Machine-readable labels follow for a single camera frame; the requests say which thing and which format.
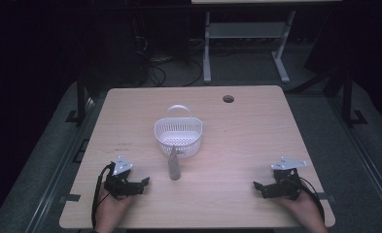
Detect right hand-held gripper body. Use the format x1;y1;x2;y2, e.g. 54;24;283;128
262;156;308;201

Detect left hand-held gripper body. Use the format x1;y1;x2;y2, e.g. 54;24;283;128
104;155;144;200

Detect person's right hand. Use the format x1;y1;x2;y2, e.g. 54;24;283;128
277;191;330;233

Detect person's left hand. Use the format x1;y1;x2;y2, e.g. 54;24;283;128
95;188;135;233

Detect small grey translucent bottle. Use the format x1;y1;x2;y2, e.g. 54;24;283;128
167;145;182;182

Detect black tape strip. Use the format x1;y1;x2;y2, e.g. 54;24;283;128
59;192;82;204
317;192;336;204

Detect black metal stand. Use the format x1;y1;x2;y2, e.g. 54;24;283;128
340;69;368;128
65;72;90;127

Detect dark computer tower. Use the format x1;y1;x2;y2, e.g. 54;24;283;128
83;14;149;96

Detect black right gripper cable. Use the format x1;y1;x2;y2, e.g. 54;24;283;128
297;176;326;224

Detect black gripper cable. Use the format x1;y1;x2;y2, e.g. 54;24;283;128
90;162;116;229
297;176;326;224

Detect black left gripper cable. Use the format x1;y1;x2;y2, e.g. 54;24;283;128
90;162;116;229

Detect white plastic basket with handle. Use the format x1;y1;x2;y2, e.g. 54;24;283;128
154;104;204;160

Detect black floor cables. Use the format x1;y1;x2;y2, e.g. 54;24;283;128
134;35;205;88

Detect white metal desk frame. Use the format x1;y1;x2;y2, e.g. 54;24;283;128
191;0;342;84

